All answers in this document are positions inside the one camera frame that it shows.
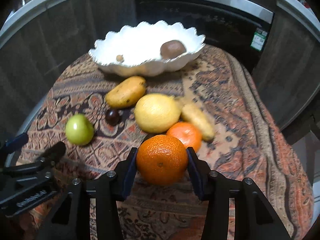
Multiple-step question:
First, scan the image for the green apple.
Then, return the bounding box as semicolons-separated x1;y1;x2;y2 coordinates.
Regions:
65;114;95;146

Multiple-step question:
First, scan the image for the dark plum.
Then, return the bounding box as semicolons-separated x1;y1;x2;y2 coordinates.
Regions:
105;108;120;126

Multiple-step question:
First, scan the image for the yellow mango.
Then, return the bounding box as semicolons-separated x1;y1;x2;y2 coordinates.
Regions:
105;76;146;109

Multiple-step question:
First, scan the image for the orange tangerine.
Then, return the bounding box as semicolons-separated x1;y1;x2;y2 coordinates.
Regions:
136;134;188;186
166;122;202;152

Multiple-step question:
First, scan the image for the yellow lemon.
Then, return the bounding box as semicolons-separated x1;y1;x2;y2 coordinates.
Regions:
134;93;181;133

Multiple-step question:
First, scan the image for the small brown longan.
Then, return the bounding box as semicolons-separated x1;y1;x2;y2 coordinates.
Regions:
116;55;124;62

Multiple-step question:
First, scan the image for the small banana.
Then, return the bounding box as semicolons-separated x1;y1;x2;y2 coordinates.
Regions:
176;97;215;142

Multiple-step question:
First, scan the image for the brown kiwi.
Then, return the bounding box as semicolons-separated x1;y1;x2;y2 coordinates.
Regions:
160;40;187;60

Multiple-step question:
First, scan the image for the patterned paisley tablecloth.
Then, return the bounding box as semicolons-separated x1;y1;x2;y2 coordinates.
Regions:
18;45;314;239

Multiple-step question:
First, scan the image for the white scalloped fruit bowl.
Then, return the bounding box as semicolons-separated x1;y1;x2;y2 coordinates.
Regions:
88;20;206;77

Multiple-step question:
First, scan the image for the built-in black dishwasher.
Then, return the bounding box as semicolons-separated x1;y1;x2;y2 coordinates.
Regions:
135;0;273;72

